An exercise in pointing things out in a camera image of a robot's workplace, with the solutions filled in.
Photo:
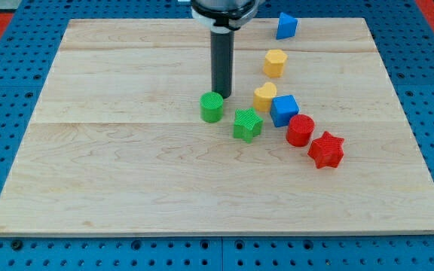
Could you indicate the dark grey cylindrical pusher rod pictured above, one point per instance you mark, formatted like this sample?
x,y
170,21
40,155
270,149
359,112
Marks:
x,y
221,52

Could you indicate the yellow heart block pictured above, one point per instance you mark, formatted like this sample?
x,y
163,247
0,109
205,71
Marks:
x,y
263,96

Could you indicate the red cylinder block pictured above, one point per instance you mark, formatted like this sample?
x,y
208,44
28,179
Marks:
x,y
300,130

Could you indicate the blue cube block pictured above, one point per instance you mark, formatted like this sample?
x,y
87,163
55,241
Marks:
x,y
282,109

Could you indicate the green cylinder block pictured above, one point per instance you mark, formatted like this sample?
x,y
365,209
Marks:
x,y
211,107

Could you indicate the green star block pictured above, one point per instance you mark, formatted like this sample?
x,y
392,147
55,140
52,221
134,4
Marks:
x,y
247,124

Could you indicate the yellow hexagon block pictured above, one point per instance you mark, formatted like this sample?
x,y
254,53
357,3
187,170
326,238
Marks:
x,y
274,63

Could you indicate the red star block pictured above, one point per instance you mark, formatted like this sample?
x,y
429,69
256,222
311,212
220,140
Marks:
x,y
327,150

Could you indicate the light wooden board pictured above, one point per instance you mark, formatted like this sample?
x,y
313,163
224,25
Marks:
x,y
116,147

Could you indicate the blue triangle block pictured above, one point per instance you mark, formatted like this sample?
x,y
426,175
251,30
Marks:
x,y
287,26

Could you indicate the black robot wrist flange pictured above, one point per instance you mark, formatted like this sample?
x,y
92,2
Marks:
x,y
224,15

